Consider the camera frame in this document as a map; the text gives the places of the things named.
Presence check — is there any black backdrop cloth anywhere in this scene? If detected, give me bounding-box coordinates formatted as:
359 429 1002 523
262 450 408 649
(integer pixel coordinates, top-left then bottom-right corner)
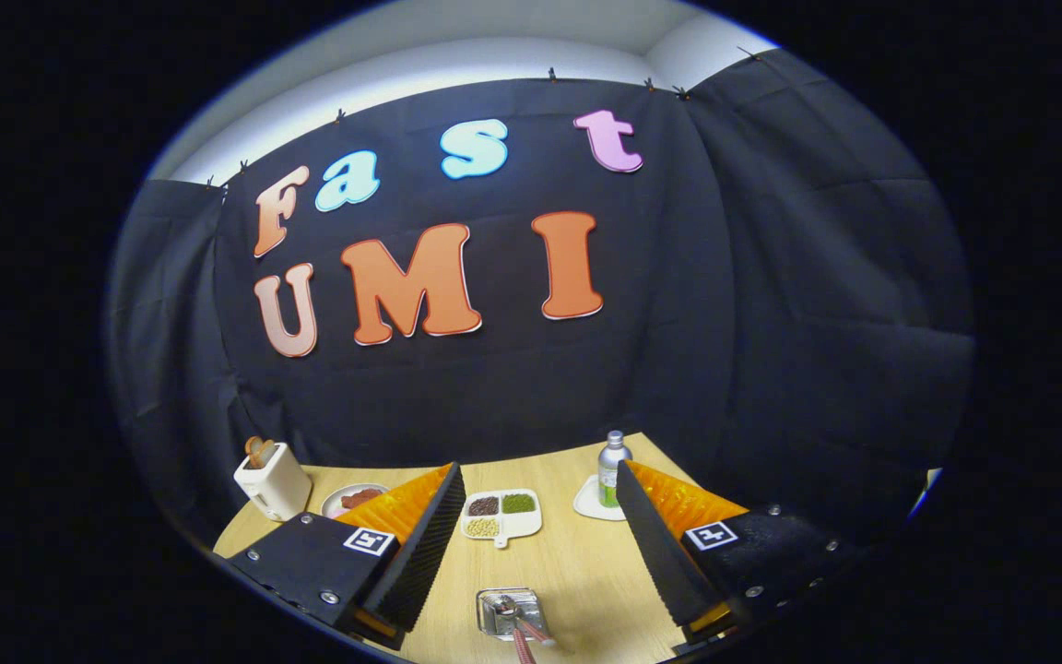
105 46 976 554

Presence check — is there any white oval plate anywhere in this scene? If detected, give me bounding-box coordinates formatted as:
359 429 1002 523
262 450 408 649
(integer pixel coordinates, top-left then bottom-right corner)
321 483 391 520

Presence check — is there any red checkered handle spoon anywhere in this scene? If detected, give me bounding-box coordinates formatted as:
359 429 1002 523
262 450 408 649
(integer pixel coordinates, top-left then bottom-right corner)
492 595 537 664

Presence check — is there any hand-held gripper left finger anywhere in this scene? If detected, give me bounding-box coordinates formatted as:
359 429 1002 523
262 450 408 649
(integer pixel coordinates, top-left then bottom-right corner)
222 461 467 651

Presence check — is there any metal wire basket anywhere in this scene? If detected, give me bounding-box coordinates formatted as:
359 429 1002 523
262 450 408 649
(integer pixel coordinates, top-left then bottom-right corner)
476 587 552 642

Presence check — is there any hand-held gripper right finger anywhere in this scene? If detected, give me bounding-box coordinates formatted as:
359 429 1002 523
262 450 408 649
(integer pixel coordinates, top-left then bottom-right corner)
616 459 864 646

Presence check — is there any white toaster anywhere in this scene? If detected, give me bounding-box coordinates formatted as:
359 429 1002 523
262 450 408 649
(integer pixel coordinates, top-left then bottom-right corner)
233 442 313 523

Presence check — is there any green label bottle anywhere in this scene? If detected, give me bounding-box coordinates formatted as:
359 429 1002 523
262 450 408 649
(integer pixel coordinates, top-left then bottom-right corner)
597 431 633 509

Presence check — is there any small white saucer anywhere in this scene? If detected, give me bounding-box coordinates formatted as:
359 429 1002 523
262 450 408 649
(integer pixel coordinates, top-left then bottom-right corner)
572 474 629 522

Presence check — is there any white divided dish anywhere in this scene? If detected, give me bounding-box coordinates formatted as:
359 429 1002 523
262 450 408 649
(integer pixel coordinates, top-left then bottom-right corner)
460 488 544 550

